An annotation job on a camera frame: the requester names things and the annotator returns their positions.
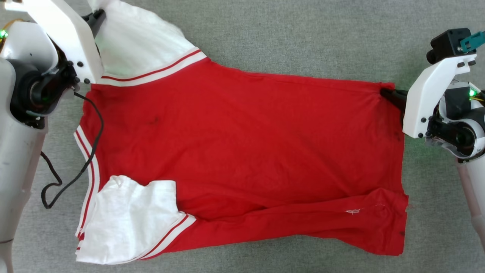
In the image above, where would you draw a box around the red and white basketball jersey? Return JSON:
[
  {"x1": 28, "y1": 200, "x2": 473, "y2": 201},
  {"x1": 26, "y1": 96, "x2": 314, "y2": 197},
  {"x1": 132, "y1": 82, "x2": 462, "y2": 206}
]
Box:
[{"x1": 74, "y1": 0, "x2": 410, "y2": 265}]

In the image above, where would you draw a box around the thin black cable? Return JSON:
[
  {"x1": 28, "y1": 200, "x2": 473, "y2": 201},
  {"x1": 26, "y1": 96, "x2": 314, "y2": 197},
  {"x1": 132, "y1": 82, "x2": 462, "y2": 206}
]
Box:
[{"x1": 41, "y1": 91, "x2": 105, "y2": 210}]

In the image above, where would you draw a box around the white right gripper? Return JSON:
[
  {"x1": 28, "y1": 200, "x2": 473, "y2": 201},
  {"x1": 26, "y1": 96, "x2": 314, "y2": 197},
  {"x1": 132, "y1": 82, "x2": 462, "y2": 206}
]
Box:
[{"x1": 380, "y1": 54, "x2": 478, "y2": 139}]

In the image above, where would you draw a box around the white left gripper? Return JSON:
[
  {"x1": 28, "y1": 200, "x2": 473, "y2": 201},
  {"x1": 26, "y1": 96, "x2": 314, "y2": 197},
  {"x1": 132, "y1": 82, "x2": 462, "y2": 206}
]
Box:
[{"x1": 5, "y1": 0, "x2": 107, "y2": 83}]

